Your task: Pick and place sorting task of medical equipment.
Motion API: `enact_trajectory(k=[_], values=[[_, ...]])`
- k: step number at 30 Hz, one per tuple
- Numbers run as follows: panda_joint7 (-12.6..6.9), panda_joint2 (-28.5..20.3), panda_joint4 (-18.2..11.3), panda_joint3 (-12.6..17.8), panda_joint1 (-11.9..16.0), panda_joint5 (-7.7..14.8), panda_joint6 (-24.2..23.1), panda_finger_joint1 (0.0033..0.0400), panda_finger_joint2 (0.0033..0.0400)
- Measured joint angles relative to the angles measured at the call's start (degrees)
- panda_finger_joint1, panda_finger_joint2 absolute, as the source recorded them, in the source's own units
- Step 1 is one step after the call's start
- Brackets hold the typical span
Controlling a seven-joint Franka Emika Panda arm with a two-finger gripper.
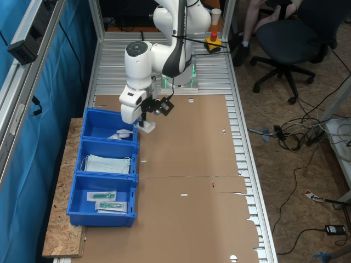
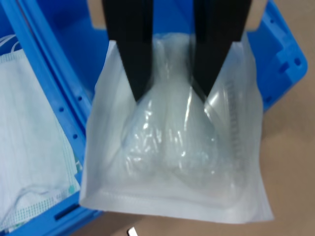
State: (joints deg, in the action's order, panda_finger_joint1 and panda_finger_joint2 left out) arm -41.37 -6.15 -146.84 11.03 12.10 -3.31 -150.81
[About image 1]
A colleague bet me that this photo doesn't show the packed white mask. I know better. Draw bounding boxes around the packed white mask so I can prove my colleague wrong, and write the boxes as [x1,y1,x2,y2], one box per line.
[133,120,157,134]

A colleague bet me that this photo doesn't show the white mask in clear bag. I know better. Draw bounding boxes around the white mask in clear bag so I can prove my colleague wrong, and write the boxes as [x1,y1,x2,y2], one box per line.
[116,128,134,139]

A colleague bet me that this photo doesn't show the blue bin with mask packets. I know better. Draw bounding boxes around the blue bin with mask packets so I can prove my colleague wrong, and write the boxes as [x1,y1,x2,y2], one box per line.
[81,107,141,143]

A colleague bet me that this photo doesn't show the blue bin with surgical masks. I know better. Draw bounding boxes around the blue bin with surgical masks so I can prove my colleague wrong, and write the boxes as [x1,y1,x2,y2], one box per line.
[74,136,140,178]

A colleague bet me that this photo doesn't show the brown cardboard sheet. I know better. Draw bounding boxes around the brown cardboard sheet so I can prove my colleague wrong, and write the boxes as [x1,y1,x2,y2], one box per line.
[93,94,248,195]
[82,175,261,263]

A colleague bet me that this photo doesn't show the stack of pale surgical masks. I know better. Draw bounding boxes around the stack of pale surgical masks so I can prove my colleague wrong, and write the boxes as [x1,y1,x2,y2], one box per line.
[80,154,132,175]

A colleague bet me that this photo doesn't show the clear packet with green part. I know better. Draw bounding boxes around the clear packet with green part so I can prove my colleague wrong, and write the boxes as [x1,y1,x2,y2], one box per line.
[87,191,117,203]
[94,201,129,214]

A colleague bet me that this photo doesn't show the yellow emergency stop button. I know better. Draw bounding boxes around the yellow emergency stop button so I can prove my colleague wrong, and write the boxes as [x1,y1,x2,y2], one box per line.
[204,31,222,54]

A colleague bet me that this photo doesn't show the blue bin with green packets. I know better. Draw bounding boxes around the blue bin with green packets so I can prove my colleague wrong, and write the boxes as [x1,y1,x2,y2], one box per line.
[66,171,139,227]

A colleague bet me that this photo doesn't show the long aluminium beam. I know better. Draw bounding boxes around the long aluminium beam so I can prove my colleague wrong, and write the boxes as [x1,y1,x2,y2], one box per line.
[0,0,66,192]

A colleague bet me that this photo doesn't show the white paper cup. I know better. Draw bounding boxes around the white paper cup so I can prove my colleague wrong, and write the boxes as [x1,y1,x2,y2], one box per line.
[210,8,222,26]

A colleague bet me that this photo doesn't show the power strip on beam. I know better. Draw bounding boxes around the power strip on beam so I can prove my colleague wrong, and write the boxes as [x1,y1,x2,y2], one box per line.
[7,0,60,66]

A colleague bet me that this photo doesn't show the OSB wood board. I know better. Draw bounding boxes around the OSB wood board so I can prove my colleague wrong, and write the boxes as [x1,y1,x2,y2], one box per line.
[41,117,88,259]

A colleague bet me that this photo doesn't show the person's leg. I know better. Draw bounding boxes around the person's leg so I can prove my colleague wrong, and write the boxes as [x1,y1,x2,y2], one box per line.
[255,4,299,34]
[233,0,267,68]

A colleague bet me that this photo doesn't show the black office chair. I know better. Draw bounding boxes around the black office chair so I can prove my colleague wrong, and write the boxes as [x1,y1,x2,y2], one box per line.
[250,0,351,105]

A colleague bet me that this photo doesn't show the black floor power strip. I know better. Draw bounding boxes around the black floor power strip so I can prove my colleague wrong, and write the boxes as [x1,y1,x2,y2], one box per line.
[305,127,326,146]

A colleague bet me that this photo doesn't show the red and white tag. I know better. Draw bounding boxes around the red and white tag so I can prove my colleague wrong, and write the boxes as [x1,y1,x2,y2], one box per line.
[304,189,325,204]

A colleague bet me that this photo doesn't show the black power adapter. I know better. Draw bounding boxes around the black power adapter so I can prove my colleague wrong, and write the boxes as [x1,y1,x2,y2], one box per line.
[325,224,346,236]

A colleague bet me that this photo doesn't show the blue tape piece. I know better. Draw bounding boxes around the blue tape piece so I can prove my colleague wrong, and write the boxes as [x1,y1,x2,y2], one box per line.
[312,251,334,261]

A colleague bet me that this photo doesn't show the black camera cable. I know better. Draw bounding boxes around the black camera cable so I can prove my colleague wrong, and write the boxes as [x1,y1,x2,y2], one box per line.
[164,76,176,101]

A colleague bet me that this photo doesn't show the black emergency stop cable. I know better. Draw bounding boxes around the black emergency stop cable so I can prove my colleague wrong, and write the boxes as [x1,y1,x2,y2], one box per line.
[188,37,230,57]

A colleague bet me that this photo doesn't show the hanging black cable with plug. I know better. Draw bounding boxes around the hanging black cable with plug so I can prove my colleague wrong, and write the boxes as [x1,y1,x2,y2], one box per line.
[31,95,42,117]

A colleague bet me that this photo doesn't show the aluminium frame post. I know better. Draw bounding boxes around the aluminium frame post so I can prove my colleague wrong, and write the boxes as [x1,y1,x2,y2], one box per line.
[220,0,237,42]
[87,0,107,41]

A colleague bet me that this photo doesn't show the tangle of floor cables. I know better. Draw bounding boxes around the tangle of floor cables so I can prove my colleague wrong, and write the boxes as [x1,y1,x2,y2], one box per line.
[273,104,351,154]

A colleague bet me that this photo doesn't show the long black floor cable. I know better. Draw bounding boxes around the long black floor cable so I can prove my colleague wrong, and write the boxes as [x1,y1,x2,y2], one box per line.
[271,147,314,247]

